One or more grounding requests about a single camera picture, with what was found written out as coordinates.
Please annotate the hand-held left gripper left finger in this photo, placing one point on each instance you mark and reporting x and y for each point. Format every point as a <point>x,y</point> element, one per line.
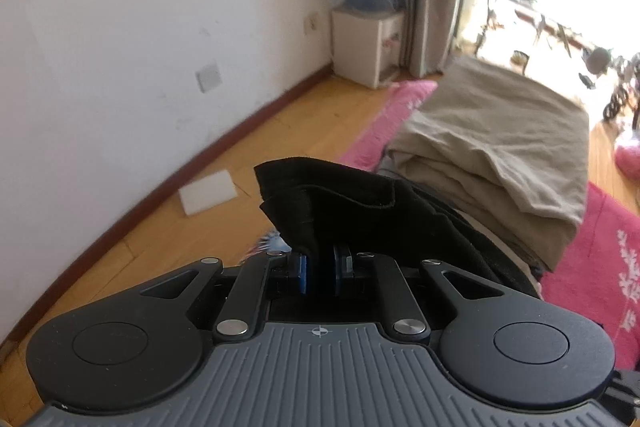
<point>302,274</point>

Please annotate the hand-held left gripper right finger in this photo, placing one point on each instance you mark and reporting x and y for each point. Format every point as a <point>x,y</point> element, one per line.
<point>341,272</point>

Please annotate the black sweatshirt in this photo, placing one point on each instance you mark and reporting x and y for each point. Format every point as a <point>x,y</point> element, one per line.
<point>350,207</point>

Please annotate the stack of folded clothes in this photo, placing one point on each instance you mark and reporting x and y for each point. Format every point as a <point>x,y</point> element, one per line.
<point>500,142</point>

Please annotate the white foam block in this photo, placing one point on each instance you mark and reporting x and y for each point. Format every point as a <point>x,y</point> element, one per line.
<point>207,193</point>

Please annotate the white water dispenser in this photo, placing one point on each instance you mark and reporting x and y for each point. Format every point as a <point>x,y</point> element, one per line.
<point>365,47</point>

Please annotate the pink floral blanket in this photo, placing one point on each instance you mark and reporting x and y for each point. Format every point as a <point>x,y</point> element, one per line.
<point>595,267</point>

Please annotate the pink fluffy object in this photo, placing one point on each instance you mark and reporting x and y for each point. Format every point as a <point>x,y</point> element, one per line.
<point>629,157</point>

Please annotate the grey wall plate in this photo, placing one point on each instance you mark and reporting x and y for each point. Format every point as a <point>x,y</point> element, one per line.
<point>209,78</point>

